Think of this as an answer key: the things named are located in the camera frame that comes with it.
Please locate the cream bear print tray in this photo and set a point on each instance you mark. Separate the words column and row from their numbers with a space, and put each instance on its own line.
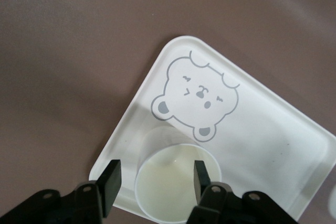
column 262, row 134

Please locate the brown table mat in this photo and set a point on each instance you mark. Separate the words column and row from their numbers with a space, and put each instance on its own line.
column 65, row 64

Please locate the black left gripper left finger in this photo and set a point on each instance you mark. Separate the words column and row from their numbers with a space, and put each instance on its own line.
column 110, row 187

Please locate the white IKEA cup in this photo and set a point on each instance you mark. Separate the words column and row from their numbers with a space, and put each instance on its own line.
column 168, row 182

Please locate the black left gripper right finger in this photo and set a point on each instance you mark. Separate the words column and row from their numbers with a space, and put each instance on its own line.
column 203, row 192

